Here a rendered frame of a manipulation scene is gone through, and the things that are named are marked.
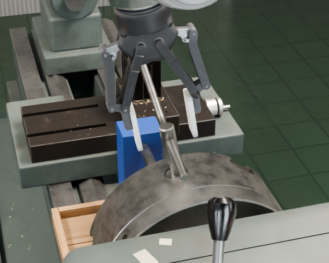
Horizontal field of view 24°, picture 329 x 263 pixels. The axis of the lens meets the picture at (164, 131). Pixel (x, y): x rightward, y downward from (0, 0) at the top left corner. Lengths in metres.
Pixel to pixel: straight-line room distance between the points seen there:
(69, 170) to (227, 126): 0.39
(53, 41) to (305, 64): 2.21
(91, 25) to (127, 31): 1.17
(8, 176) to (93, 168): 0.65
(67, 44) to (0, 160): 0.46
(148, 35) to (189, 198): 0.24
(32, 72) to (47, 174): 0.55
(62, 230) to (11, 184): 0.78
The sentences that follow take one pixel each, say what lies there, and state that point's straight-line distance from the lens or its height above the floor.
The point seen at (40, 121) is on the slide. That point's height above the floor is 0.97.
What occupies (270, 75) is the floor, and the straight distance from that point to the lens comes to 4.02.
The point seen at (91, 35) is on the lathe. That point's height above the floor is 0.96.
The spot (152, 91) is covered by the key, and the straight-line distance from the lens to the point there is 1.16.
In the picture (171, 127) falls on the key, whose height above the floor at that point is 1.32.
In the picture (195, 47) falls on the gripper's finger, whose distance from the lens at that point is 1.05.
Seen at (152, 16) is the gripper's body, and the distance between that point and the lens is 0.99.
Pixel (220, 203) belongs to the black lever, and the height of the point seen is 1.40.
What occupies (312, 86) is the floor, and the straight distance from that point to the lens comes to 3.96.
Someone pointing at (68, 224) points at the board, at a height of 0.89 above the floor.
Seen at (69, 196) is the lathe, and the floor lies 0.86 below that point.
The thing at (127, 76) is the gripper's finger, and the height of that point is 1.39.
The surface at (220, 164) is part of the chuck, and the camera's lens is 1.16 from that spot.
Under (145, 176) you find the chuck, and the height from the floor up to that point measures 1.22.
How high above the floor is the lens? 1.89
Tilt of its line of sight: 33 degrees down
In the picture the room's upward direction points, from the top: straight up
